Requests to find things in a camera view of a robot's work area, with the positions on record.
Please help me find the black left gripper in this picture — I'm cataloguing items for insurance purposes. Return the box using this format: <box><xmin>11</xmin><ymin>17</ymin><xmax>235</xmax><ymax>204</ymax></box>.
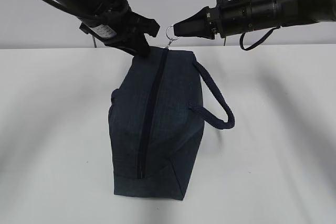
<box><xmin>79</xmin><ymin>0</ymin><xmax>160</xmax><ymax>57</ymax></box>

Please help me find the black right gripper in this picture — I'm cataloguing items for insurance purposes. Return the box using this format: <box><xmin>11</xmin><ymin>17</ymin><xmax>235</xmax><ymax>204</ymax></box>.
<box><xmin>173</xmin><ymin>0</ymin><xmax>252</xmax><ymax>40</ymax></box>

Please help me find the navy blue lunch bag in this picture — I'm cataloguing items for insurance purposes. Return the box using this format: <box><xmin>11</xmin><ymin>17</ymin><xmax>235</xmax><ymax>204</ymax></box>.
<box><xmin>108</xmin><ymin>47</ymin><xmax>235</xmax><ymax>200</ymax></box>

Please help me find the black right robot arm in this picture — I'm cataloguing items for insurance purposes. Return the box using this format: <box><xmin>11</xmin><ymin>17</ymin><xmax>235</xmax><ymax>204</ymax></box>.
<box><xmin>173</xmin><ymin>0</ymin><xmax>335</xmax><ymax>39</ymax></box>

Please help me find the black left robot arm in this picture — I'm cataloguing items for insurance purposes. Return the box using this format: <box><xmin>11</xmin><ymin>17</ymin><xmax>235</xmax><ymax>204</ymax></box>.
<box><xmin>42</xmin><ymin>0</ymin><xmax>160</xmax><ymax>57</ymax></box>

